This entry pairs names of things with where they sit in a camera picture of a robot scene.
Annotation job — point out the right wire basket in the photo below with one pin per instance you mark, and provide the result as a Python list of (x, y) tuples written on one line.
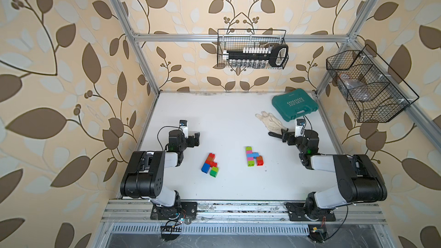
[(391, 94)]

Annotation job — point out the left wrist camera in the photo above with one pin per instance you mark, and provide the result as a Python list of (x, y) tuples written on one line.
[(183, 125)]

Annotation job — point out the green plastic tool case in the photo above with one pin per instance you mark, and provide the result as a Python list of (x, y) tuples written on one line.
[(295, 104)]

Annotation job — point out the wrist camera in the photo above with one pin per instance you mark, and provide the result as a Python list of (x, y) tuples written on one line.
[(300, 127), (183, 125)]

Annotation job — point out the white work glove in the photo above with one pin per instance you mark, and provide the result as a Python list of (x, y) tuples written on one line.
[(271, 122)]

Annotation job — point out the black pipe wrench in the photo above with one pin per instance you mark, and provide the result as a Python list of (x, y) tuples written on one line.
[(278, 135)]

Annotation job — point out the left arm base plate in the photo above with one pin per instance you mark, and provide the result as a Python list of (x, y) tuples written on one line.
[(185, 211)]

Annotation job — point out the black socket holder set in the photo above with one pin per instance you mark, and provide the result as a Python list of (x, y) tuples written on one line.
[(275, 56)]

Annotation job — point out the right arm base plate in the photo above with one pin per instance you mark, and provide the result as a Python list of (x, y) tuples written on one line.
[(300, 212)]

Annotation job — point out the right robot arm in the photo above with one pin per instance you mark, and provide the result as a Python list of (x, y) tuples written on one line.
[(357, 180)]

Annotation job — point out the dark blue lego brick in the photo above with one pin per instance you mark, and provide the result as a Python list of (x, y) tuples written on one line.
[(205, 168)]

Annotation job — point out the back wire basket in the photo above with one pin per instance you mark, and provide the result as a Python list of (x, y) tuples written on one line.
[(237, 39)]

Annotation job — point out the light blue long lego brick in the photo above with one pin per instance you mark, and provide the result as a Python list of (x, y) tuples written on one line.
[(252, 155)]

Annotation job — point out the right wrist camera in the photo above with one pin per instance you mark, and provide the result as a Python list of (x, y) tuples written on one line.
[(300, 127)]

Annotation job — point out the plastic bag in basket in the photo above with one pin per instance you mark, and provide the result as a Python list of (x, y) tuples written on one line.
[(355, 90)]

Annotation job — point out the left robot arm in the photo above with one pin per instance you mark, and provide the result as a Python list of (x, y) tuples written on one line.
[(144, 175)]

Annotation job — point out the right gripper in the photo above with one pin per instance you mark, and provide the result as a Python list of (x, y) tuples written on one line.
[(284, 140)]

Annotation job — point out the wire basket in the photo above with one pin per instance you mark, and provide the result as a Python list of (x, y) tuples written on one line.
[(391, 94), (237, 39)]

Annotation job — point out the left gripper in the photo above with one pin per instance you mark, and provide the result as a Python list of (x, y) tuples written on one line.
[(195, 142)]

